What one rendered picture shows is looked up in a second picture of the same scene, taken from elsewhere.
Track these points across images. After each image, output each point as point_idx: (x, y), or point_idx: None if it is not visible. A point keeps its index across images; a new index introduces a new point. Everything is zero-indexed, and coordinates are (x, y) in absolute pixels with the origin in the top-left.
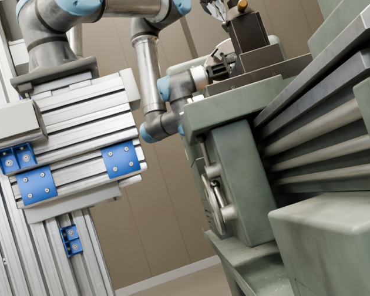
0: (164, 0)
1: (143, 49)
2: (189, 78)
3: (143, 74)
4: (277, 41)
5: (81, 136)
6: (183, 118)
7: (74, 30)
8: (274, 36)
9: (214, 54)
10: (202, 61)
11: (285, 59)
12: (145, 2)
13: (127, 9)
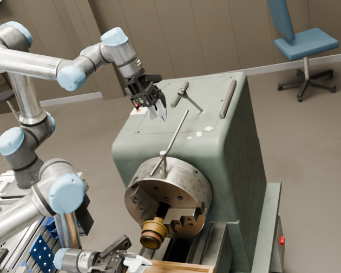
0: (45, 214)
1: None
2: (76, 270)
3: (55, 223)
4: (217, 155)
5: None
6: None
7: (24, 98)
8: (216, 147)
9: (133, 187)
10: (141, 153)
11: (223, 171)
12: (20, 229)
13: (0, 245)
